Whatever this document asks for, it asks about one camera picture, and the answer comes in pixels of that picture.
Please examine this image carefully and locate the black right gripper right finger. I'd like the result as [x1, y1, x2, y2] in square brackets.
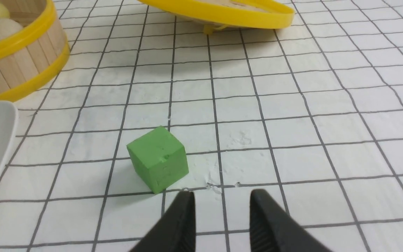
[249, 189, 331, 252]

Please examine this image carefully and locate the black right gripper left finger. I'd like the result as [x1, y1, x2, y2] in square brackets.
[130, 191, 196, 252]

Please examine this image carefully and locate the green foam cube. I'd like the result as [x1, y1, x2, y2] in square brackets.
[126, 126, 189, 194]

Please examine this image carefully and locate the bamboo steamer lid yellow rim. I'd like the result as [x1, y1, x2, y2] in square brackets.
[140, 0, 295, 35]

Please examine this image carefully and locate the bamboo steamer basket yellow rim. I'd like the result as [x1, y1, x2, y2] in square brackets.
[0, 0, 70, 102]

